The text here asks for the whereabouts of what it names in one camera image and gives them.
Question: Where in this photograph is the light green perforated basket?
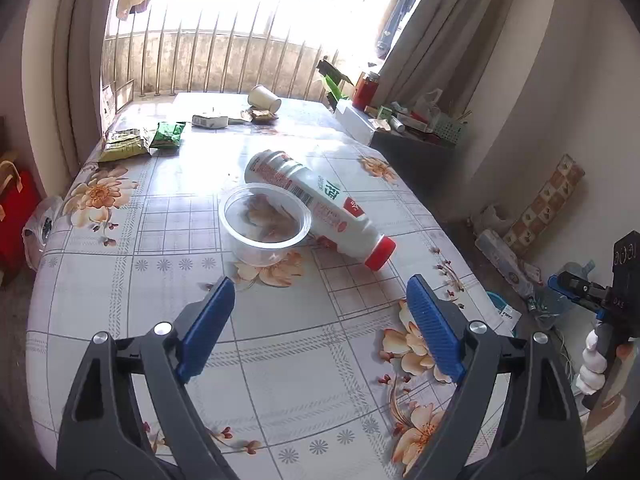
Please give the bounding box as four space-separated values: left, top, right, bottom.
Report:
433 113 466 144

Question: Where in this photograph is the dark grey side cabinet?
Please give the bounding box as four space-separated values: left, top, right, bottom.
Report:
369 132 454 204

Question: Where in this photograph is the white gloved right hand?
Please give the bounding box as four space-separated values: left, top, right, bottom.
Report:
575 330 637 396

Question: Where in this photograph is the right forearm white sleeve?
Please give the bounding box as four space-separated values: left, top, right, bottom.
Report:
579 340 639 468

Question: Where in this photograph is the white carton box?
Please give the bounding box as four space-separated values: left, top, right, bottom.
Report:
334 100 390 146

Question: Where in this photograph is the olive snack packet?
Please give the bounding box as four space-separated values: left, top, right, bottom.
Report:
99 128 150 162

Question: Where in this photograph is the white tissue roll pack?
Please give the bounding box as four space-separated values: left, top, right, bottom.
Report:
475 229 534 300

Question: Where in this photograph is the white bottle red cap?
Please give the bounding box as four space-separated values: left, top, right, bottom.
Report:
245 150 396 271

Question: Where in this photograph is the paper cup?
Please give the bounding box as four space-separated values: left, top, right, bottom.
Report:
247 84 282 114

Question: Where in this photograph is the small white box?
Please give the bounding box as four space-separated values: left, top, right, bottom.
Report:
191 114 229 130

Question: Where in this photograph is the red bag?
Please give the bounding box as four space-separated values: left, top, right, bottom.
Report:
0 159 40 275

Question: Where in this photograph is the green snack packet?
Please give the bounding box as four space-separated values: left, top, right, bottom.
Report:
150 122 186 150

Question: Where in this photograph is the red thermos bottle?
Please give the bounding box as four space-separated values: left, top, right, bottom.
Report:
352 72 380 110

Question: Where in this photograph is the blue plastic waste basket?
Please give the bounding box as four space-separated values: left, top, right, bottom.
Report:
487 292 511 315

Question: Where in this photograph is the floral tablecloth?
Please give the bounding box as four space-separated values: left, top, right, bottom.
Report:
26 101 499 479

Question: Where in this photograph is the clear plastic bowl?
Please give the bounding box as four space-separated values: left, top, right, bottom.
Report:
218 183 311 266

